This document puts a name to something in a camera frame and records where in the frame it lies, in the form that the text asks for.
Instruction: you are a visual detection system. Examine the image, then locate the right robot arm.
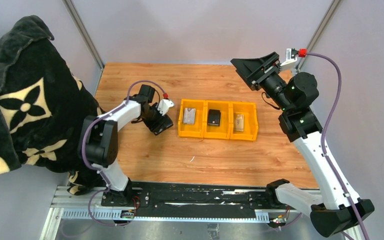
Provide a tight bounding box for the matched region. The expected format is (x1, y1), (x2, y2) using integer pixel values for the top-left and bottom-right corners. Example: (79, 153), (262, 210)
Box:
(230, 48), (375, 238)

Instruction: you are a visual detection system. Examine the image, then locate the black floral blanket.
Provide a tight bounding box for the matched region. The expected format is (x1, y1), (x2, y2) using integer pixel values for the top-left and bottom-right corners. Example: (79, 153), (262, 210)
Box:
(0, 15), (105, 195)

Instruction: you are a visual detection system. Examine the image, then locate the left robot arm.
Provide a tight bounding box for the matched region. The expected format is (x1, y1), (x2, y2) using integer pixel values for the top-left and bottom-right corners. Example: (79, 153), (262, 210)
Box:
(78, 81), (175, 207)

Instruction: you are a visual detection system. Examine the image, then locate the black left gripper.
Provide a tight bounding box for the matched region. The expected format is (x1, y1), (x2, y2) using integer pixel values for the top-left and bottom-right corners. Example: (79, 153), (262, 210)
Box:
(142, 102), (169, 133)

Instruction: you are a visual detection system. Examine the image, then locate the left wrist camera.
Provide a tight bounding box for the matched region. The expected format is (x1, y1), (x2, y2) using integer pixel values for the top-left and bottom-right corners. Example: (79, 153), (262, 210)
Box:
(157, 98), (175, 116)

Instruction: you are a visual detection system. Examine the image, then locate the yellow bin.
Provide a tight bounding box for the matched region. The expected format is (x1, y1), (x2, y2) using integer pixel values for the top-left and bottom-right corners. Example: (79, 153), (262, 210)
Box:
(204, 100), (233, 140)
(177, 99), (206, 138)
(230, 101), (259, 142)

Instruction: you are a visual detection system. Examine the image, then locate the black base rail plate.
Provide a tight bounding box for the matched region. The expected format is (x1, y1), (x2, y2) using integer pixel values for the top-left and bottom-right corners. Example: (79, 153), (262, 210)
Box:
(101, 181), (287, 221)

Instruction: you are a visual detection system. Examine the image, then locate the silver card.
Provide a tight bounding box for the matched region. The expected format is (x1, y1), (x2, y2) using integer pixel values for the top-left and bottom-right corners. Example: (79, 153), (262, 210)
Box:
(182, 107), (196, 125)

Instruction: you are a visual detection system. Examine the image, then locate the yellow bin middle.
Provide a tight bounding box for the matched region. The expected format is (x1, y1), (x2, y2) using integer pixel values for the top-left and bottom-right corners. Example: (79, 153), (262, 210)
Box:
(204, 100), (233, 140)

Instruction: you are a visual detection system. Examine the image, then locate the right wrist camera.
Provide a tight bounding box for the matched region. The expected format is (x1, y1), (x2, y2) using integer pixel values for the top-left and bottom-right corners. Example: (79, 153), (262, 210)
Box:
(280, 48), (299, 72)

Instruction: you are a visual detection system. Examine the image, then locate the yellow bin left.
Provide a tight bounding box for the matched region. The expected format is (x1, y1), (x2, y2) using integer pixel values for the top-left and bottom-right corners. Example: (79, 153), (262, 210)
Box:
(177, 99), (206, 138)

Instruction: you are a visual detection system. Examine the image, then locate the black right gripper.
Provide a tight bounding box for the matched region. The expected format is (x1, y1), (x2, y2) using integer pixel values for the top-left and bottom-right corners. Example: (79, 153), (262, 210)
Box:
(231, 52), (294, 113)

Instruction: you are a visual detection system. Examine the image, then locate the black VIP card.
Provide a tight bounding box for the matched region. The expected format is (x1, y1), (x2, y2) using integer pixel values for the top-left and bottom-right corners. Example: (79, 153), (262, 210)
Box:
(207, 109), (221, 127)

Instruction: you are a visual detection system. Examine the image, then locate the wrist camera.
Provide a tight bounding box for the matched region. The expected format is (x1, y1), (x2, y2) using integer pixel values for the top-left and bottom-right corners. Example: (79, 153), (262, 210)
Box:
(280, 48), (299, 72)
(157, 98), (175, 116)

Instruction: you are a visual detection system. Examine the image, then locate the yellow bin right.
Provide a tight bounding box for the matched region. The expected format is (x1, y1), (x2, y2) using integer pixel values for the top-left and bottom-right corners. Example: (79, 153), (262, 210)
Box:
(230, 101), (259, 142)

